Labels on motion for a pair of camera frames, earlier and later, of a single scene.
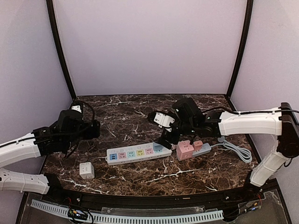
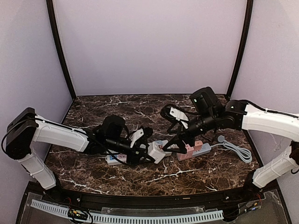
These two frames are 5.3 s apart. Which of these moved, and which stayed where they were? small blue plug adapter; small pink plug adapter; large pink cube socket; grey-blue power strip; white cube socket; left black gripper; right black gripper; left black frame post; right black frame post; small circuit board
Moved: small blue plug adapter; left black gripper; right black gripper; white cube socket
Stayed: right black frame post; left black frame post; grey-blue power strip; small circuit board; small pink plug adapter; large pink cube socket
